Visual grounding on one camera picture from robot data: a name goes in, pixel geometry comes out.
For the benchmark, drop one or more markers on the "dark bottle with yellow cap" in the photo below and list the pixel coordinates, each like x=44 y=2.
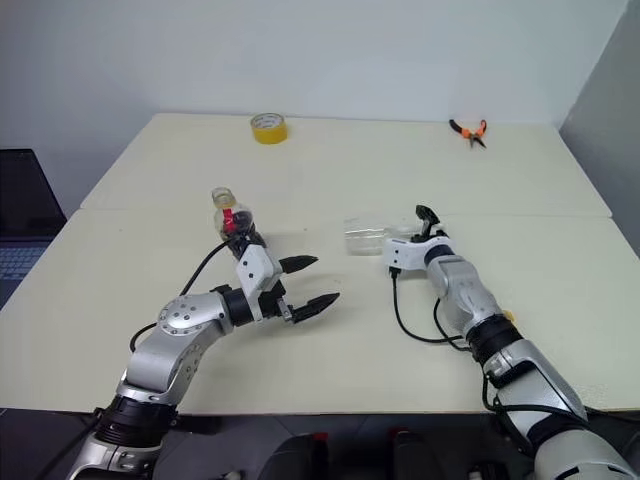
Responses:
x=240 y=220

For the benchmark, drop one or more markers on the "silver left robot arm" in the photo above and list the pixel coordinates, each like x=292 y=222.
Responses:
x=170 y=350

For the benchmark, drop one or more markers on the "orange black pliers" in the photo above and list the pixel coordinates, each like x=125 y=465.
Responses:
x=469 y=132

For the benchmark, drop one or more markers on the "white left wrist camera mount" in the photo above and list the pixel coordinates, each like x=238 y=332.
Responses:
x=255 y=270

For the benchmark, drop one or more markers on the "yellow tape roll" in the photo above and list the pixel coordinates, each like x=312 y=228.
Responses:
x=269 y=134

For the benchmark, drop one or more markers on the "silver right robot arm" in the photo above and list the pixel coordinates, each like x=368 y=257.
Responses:
x=480 y=310

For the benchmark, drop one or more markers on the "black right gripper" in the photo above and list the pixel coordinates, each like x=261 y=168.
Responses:
x=432 y=234

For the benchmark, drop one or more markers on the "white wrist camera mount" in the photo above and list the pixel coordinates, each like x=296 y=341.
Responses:
x=405 y=255
x=255 y=270

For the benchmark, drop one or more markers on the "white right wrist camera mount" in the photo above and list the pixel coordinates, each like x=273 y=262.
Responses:
x=405 y=255

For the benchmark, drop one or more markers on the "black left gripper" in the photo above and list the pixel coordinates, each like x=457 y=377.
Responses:
x=272 y=305

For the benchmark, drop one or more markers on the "dark laptop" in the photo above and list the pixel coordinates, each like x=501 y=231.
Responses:
x=25 y=200

